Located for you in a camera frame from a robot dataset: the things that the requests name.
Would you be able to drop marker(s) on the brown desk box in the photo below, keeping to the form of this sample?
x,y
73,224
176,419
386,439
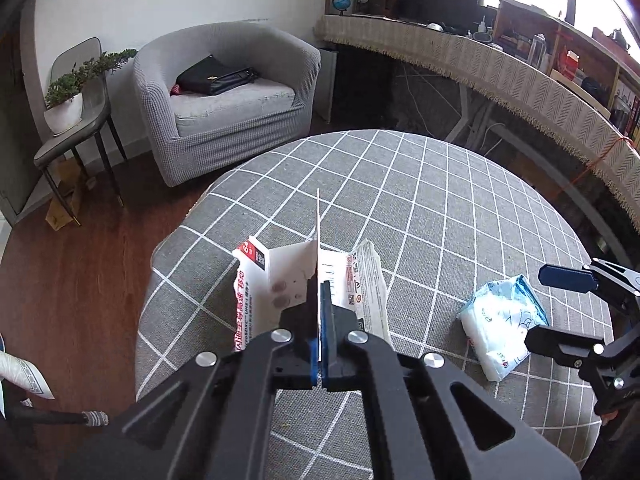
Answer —
x,y
381,2

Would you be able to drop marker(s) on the small red box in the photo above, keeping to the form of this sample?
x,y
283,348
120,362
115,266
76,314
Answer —
x,y
572,62

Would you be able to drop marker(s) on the blue white tissue packet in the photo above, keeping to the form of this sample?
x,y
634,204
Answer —
x,y
500,325

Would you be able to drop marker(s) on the red white blister card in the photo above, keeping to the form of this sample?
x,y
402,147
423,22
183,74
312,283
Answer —
x,y
270,280

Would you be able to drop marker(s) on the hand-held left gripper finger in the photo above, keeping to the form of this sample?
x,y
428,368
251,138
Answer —
x,y
326,320
314,360

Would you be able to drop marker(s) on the wooden bookshelf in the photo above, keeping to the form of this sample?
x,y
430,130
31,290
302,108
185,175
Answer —
x,y
510,15

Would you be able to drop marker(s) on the grey door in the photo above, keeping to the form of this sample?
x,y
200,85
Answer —
x,y
15,160

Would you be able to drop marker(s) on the glass jar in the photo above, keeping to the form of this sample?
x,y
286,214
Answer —
x,y
537,49

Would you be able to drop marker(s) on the white barcode packaging card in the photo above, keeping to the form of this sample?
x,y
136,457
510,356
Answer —
x,y
360,285

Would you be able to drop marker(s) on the grey fabric armchair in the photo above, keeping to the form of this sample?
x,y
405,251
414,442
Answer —
x,y
160,125

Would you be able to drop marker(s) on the black leather handbag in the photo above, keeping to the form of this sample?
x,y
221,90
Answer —
x,y
210,77

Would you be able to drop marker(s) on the brown cardboard box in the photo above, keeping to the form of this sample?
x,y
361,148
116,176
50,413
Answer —
x,y
62,210

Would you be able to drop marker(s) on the beige fringed desk cloth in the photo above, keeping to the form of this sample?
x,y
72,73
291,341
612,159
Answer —
x,y
500,67

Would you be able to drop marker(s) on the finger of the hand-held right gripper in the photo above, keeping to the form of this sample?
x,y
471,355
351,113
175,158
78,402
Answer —
x,y
565,277
550,342

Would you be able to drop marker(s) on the white patterned cloth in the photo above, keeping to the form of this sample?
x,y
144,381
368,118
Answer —
x,y
25,372

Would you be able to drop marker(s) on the dark desk cabinet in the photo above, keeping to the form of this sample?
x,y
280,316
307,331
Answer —
x,y
360,85

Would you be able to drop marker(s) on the grey dining chair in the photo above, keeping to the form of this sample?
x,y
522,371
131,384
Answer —
x,y
65,146

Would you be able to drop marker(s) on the dark chair leg with sock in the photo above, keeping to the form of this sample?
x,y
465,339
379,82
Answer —
x,y
50,416

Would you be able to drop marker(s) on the round table, grey checked cloth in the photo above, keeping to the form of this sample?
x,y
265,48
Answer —
x,y
400,200

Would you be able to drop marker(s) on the potted plant in white pot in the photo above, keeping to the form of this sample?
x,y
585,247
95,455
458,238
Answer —
x,y
62,117

